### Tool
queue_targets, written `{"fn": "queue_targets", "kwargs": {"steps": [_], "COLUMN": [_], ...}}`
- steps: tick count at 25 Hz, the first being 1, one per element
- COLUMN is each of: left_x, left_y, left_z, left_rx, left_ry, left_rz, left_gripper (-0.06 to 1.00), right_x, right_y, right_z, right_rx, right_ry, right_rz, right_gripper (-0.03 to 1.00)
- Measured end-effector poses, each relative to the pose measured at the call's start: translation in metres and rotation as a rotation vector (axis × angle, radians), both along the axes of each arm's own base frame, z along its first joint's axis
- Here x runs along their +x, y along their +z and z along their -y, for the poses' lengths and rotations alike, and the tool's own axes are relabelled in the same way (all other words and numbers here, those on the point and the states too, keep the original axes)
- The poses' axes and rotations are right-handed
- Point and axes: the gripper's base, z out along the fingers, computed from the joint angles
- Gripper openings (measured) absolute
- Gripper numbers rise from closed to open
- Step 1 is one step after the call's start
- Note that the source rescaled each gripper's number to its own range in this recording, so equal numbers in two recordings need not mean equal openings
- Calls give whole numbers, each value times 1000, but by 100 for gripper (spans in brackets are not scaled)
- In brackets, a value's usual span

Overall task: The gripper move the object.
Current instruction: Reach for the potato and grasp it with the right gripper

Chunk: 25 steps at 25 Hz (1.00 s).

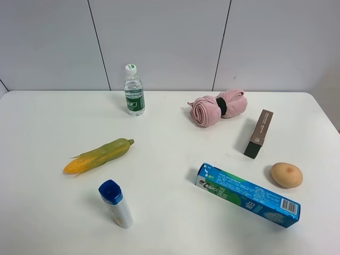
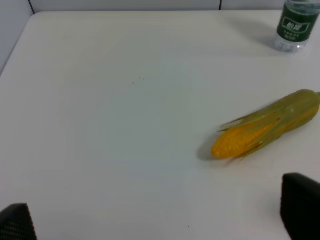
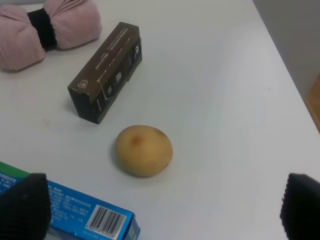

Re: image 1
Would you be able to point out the blue green toothpaste box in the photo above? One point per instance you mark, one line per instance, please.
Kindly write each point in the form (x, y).
(260, 201)

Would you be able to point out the brown potato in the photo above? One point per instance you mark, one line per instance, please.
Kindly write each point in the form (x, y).
(286, 175)

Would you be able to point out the rolled pink towel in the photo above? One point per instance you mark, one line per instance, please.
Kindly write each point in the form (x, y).
(208, 110)

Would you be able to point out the brown rectangular box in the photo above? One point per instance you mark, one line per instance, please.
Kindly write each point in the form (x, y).
(259, 134)

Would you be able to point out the yellow green toy corn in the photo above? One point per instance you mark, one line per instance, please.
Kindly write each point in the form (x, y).
(92, 159)

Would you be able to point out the white blue-capped bottle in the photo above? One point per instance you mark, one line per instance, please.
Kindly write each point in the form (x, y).
(113, 196)

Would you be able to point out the clear green-label water bottle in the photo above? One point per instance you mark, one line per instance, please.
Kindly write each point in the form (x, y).
(133, 89)

